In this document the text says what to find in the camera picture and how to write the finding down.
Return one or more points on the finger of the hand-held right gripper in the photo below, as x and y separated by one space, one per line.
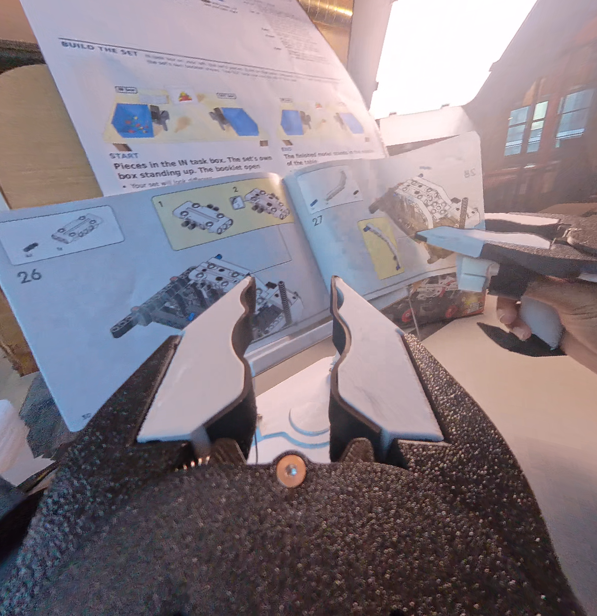
524 219
471 238

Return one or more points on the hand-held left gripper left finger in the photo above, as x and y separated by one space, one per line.
197 380

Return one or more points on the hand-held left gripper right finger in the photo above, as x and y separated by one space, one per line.
380 380

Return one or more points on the instruction booklet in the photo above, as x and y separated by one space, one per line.
134 288

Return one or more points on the grey desk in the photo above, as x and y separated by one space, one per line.
471 385

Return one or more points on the printed task sheet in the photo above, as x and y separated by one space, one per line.
207 72

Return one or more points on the person's right hand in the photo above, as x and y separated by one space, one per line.
582 317

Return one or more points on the toy truck set box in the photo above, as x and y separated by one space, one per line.
438 303

